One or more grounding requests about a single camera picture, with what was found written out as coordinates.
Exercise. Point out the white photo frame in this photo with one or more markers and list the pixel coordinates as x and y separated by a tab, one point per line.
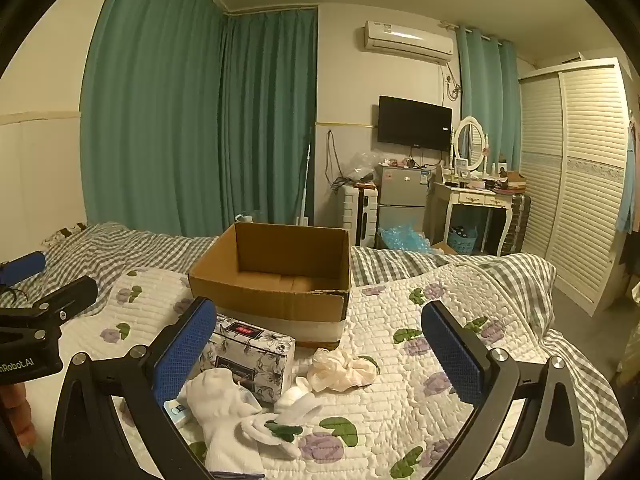
461	166

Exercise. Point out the black wall television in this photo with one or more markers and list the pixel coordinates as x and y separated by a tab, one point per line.
414	122

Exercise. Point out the dark suitcase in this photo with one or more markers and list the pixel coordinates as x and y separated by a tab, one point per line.
517	225

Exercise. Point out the light green curtain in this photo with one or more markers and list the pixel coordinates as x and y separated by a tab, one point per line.
487	90

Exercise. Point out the cardboard box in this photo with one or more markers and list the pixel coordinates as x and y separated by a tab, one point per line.
265	305

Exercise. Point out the hanging clothes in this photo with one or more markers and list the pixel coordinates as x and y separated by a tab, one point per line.
630	185

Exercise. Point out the person's left hand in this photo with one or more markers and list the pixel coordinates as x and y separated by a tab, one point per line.
19	410

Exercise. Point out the small white cloth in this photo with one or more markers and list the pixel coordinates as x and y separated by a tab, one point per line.
294	394

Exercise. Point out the white air conditioner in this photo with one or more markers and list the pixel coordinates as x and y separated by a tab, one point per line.
407	40

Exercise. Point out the white mop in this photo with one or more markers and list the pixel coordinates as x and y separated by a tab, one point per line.
306	185

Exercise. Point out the plain white sock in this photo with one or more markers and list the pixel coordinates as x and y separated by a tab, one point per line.
222	410

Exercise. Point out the white suitcase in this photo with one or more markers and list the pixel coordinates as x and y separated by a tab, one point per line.
357	215

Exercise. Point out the oval vanity mirror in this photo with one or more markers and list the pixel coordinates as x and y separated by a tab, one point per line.
470	142

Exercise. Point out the dark patterned cloth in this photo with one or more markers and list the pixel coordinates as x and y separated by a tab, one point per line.
65	234

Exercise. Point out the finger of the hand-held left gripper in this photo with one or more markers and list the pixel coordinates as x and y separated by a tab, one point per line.
70	296
20	267

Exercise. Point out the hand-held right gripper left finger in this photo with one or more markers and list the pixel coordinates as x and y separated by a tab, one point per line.
182	360

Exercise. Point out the wide green curtain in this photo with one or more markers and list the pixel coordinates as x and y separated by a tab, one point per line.
150	110

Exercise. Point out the floral quilted bedspread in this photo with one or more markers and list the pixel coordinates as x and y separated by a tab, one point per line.
390	410

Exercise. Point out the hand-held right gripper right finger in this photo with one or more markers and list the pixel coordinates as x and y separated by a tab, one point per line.
452	355

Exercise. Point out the clear plastic bag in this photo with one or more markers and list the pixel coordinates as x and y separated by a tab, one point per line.
362	165

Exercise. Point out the cream scrunchie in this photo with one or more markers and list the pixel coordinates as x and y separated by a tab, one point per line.
335	367

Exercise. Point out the white louvered wardrobe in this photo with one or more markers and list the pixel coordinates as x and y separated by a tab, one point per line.
575	185

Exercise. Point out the white dressing table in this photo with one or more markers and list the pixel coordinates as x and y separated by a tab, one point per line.
475	199

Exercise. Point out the small blue white packet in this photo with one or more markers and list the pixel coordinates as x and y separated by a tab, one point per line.
177	412

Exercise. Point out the white product box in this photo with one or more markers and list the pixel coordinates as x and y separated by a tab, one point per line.
250	355

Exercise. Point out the blue plastic basket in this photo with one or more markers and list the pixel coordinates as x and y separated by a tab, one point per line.
462	242

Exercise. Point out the small silver fridge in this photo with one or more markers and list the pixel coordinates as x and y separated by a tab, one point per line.
402	195

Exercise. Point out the blue plastic bag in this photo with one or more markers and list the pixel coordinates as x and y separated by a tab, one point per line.
402	240

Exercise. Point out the narrow green curtain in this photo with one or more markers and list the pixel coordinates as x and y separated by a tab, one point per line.
270	120

